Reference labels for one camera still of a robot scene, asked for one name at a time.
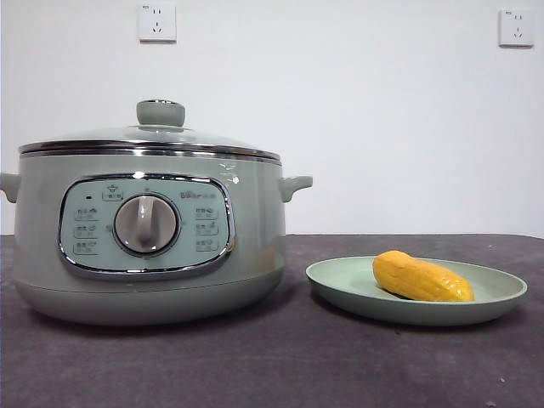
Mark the glass lid with green knob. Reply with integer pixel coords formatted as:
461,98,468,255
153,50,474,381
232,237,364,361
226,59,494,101
18,99,282,163

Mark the yellow corn cob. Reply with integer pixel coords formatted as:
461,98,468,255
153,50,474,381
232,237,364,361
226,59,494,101
371,250,475,303

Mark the pale green electric steamer pot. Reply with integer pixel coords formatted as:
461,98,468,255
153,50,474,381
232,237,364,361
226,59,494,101
0,148,315,327

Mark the pale green round plate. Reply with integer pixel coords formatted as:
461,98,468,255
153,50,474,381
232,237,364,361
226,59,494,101
305,255,530,327

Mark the white wall socket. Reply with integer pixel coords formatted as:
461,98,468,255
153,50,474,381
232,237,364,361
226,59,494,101
137,3,178,43
498,8,535,48

